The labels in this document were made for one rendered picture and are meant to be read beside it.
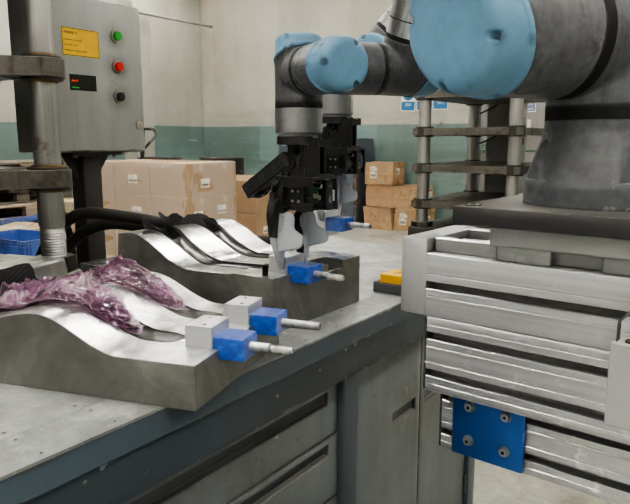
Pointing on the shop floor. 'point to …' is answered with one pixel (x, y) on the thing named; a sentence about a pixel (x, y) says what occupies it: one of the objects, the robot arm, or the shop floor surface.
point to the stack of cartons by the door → (390, 197)
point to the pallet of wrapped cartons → (168, 189)
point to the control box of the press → (89, 96)
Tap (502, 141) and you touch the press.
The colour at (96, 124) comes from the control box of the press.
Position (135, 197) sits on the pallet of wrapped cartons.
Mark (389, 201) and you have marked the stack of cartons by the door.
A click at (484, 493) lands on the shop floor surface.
